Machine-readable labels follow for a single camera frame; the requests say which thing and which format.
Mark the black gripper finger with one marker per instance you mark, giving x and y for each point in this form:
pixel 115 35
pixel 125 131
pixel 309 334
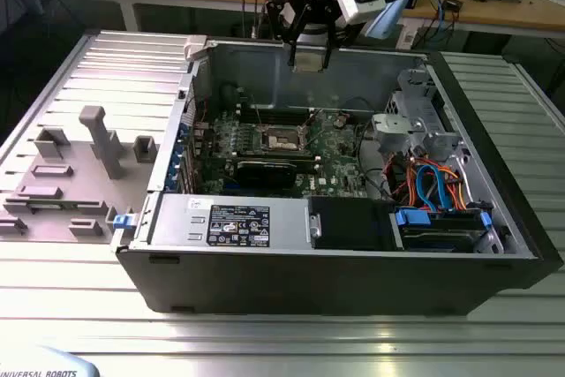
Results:
pixel 292 57
pixel 327 55

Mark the silver CPU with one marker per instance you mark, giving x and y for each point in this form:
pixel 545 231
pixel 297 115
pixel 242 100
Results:
pixel 310 63

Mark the black RAM slot bank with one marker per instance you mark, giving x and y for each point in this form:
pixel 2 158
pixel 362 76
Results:
pixel 271 114
pixel 265 155

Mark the CPU socket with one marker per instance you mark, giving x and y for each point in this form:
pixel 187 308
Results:
pixel 283 144

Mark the white power adapter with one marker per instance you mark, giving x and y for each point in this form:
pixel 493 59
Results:
pixel 408 44

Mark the silver metal drive cage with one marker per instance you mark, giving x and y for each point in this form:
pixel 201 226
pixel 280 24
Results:
pixel 388 130

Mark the green motherboard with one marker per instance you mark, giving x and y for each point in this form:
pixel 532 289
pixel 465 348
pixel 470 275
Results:
pixel 335 152

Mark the black graphics card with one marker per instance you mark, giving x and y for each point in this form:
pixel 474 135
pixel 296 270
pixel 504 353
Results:
pixel 265 174

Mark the small black box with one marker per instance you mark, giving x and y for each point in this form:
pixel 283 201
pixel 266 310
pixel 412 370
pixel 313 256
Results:
pixel 453 4

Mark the black drive bay box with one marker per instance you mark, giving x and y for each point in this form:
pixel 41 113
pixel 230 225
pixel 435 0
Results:
pixel 348 222

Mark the hard disk in blue carrier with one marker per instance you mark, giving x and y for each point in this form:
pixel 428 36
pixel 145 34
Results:
pixel 415 220

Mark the silver power supply unit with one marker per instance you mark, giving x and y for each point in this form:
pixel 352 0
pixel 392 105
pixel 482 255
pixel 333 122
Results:
pixel 176 222

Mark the black PC case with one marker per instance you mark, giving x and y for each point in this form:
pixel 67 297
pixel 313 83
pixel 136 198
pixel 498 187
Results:
pixel 309 280

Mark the blue plastic latch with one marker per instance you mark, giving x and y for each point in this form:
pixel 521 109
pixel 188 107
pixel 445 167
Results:
pixel 123 221

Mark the grey parts rack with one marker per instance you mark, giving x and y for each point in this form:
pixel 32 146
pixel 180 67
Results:
pixel 79 187

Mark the green RAM stick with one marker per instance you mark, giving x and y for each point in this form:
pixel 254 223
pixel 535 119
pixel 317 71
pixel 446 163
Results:
pixel 48 205

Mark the pale blue teach pendant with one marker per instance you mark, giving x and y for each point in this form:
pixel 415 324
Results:
pixel 44 364

